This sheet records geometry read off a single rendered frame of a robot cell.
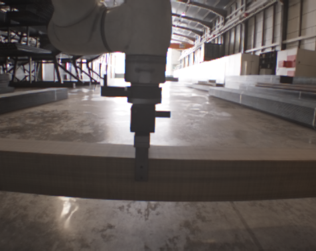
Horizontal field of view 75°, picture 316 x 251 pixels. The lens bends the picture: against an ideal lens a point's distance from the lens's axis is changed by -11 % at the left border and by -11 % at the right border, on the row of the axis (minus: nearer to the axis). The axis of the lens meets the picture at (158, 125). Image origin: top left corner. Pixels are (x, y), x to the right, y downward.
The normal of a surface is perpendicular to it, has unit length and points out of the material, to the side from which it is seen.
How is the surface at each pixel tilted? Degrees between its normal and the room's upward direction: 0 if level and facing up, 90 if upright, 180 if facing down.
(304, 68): 90
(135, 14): 88
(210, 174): 90
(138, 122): 90
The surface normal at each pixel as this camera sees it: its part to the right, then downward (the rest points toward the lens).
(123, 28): -0.38, 0.27
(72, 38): -0.23, 0.84
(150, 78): 0.04, 0.20
